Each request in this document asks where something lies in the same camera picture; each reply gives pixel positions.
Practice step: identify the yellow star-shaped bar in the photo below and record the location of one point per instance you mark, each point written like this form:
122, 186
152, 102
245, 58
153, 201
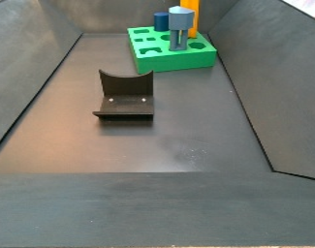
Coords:
193, 5

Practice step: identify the black curved fixture stand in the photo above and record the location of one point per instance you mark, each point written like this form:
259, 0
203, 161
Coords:
126, 95

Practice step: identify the green shape sorter board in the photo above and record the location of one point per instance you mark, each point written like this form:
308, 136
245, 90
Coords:
150, 48

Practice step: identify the dark blue cylinder peg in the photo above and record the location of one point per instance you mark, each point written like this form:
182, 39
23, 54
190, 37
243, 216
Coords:
161, 21

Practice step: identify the light blue rounded-triangle peg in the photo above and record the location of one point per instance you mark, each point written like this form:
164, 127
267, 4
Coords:
180, 23

